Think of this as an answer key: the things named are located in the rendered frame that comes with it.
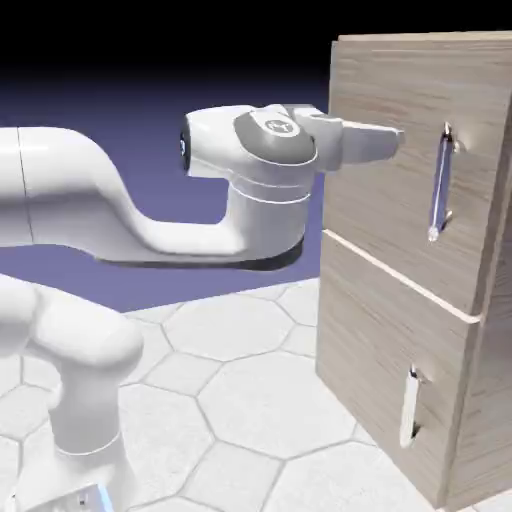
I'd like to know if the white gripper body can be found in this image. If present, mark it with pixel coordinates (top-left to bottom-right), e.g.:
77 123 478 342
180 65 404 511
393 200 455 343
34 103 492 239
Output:
338 118 406 166

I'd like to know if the light wood cabinet door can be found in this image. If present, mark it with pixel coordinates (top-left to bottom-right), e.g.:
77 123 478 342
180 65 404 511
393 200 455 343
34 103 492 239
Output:
314 230 485 508
322 39 512 317

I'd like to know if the light wood cabinet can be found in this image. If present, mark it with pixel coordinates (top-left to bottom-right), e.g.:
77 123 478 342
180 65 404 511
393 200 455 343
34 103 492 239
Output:
314 30 512 508

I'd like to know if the curved silver door handle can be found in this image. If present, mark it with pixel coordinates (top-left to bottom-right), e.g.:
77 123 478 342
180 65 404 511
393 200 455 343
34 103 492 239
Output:
398 362 428 450
426 121 461 244

